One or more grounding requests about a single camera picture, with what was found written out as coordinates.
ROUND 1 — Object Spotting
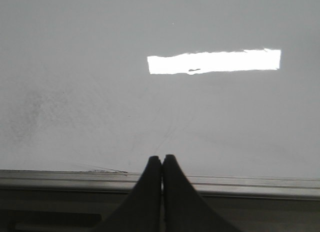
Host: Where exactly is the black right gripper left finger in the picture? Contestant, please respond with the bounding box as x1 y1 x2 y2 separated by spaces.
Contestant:
94 156 162 231

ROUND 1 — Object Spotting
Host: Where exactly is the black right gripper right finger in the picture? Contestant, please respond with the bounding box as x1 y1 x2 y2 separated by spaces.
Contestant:
162 154 239 232

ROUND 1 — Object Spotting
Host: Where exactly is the white whiteboard with aluminium frame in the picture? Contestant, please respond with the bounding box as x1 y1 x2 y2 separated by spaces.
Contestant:
0 0 320 199

